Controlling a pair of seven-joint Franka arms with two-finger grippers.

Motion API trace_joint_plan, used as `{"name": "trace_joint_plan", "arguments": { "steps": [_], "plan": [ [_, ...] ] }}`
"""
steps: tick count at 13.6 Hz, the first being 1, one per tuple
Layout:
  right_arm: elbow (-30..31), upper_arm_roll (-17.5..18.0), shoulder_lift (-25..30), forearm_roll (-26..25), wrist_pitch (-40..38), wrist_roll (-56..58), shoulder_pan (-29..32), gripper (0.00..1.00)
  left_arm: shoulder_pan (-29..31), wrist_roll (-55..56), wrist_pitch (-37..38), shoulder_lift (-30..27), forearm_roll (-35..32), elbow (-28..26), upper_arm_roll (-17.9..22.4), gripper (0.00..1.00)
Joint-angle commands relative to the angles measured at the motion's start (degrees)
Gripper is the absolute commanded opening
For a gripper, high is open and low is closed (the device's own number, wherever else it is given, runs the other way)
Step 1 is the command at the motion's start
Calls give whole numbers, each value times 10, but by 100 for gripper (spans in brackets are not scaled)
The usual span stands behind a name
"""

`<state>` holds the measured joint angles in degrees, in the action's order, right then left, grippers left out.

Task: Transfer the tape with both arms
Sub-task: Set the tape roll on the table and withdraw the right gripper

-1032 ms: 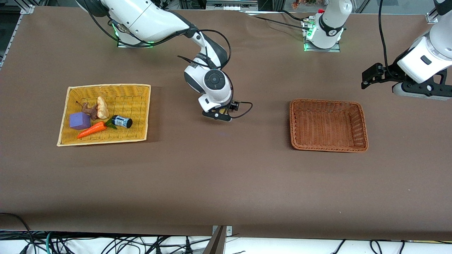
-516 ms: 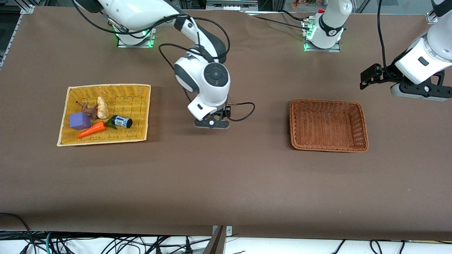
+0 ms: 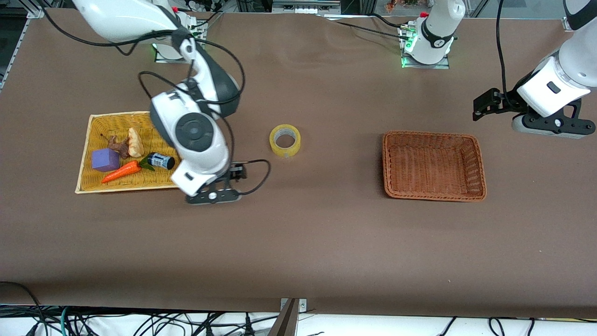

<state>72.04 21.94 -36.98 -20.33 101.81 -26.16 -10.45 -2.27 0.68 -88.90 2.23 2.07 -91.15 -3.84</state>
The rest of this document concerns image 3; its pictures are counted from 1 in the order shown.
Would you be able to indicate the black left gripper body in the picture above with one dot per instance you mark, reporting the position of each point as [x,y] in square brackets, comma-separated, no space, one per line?
[506,102]

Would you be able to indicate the yellow tape roll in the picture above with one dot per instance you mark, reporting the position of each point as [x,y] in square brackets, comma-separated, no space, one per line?
[284,152]

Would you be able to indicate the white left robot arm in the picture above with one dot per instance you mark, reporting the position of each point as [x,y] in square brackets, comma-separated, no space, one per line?
[550,91]

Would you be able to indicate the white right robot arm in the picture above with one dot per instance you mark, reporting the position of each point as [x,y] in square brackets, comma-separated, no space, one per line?
[196,140]

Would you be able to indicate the black and blue battery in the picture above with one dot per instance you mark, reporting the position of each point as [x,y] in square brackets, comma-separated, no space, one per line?
[162,161]

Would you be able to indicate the yellow woven wicker tray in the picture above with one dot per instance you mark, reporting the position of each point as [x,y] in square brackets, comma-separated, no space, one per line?
[154,179]

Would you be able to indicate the brown woven wicker basket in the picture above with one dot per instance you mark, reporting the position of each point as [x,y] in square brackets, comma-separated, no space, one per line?
[433,168]

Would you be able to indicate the orange toy carrot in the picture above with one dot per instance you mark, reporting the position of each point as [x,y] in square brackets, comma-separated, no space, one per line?
[121,171]

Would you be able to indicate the purple foam cube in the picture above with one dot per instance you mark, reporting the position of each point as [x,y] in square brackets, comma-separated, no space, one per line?
[105,161]

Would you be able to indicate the dark metal bar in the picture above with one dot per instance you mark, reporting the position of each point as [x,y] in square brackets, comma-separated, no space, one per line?
[285,324]

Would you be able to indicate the grey electronics box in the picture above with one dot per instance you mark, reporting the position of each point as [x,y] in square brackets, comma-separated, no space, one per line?
[305,6]

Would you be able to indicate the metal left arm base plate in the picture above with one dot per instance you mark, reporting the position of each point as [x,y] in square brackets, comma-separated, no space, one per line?
[443,63]

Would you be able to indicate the aluminium frame rail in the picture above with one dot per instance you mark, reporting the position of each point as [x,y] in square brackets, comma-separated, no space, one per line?
[566,24]
[35,11]

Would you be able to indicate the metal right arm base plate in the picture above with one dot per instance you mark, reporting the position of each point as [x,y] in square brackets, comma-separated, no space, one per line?
[163,58]

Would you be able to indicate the silver table edge bracket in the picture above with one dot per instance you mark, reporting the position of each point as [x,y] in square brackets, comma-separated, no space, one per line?
[302,305]

